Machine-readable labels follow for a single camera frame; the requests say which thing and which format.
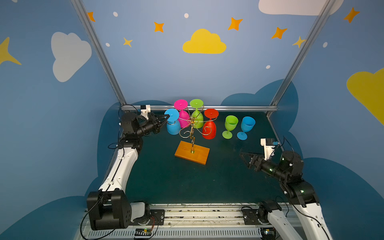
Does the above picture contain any wooden base wire glass rack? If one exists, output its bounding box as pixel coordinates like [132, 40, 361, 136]
[175, 102, 210, 165]

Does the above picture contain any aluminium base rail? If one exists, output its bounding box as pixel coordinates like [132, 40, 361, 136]
[73, 203, 334, 240]

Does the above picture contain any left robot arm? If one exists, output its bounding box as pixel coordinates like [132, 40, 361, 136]
[83, 105, 170, 237]

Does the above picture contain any right small circuit board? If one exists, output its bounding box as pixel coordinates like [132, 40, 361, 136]
[261, 228, 277, 240]

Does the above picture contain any left aluminium frame post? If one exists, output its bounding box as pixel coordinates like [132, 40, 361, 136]
[71, 0, 137, 111]

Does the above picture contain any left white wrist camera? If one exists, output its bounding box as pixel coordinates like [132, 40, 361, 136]
[140, 105, 151, 120]

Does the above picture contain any right aluminium frame post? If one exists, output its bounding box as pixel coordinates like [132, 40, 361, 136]
[266, 0, 337, 119]

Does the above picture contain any pink wine glass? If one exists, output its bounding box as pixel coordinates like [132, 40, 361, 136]
[174, 99, 190, 129]

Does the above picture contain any blue wine glass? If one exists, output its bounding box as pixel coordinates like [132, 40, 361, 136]
[165, 109, 181, 136]
[237, 116, 256, 141]

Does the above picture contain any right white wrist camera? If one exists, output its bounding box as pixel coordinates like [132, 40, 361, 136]
[261, 138, 280, 161]

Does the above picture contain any green wine glass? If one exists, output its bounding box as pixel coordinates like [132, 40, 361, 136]
[222, 115, 239, 140]
[190, 99, 204, 129]

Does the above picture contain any aluminium frame post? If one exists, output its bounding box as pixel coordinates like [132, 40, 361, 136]
[71, 0, 137, 111]
[266, 0, 337, 119]

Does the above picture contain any small circuit board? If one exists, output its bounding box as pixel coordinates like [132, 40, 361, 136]
[134, 228, 152, 240]
[261, 228, 277, 240]

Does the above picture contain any red wine glass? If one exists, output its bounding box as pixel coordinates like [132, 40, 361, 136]
[203, 109, 219, 140]

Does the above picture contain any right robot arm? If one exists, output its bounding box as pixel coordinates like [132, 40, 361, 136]
[240, 139, 333, 240]

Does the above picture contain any left small circuit board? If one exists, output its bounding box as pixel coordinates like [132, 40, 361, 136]
[134, 228, 152, 240]

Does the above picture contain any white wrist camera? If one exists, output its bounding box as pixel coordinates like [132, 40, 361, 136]
[261, 138, 280, 161]
[140, 105, 151, 120]

